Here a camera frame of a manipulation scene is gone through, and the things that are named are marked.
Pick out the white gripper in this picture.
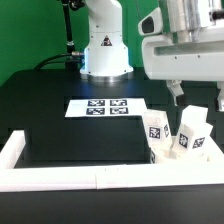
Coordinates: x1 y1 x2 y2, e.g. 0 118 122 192
142 28 224 112

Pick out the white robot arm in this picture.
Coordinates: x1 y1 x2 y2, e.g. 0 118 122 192
80 0 224 112

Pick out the paper sheet with markers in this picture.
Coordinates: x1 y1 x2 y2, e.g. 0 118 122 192
65 98 147 118

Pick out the white U-shaped fence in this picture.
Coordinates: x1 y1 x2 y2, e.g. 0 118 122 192
0 130 224 192

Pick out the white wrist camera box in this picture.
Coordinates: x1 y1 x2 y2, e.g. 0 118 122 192
138 7 163 36

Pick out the black cable bundle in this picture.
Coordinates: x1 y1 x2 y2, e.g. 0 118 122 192
33 50 85 71

